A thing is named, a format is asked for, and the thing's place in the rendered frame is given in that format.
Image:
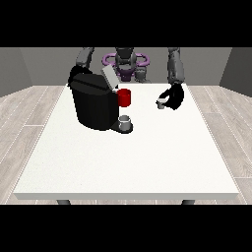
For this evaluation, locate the small grey coffee pod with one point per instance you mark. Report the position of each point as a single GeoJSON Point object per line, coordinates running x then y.
{"type": "Point", "coordinates": [160, 104]}

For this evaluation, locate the black coffee machine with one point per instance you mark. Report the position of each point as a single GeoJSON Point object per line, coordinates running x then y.
{"type": "Point", "coordinates": [93, 101]}

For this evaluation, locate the pale grey machine lid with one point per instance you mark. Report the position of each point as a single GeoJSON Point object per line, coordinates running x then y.
{"type": "Point", "coordinates": [110, 76]}

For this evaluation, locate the red pod holder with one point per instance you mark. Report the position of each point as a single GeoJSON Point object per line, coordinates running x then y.
{"type": "Point", "coordinates": [124, 97]}

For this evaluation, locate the grey robot trunk purple rings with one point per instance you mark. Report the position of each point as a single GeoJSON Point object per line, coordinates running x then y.
{"type": "Point", "coordinates": [126, 67]}

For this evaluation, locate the dark table leg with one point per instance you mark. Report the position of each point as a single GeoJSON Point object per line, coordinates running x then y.
{"type": "Point", "coordinates": [63, 201]}
{"type": "Point", "coordinates": [188, 201]}

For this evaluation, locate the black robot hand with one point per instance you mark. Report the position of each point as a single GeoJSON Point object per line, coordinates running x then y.
{"type": "Point", "coordinates": [174, 95]}
{"type": "Point", "coordinates": [76, 70]}

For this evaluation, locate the small grey cup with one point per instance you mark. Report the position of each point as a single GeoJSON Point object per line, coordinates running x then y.
{"type": "Point", "coordinates": [124, 122]}

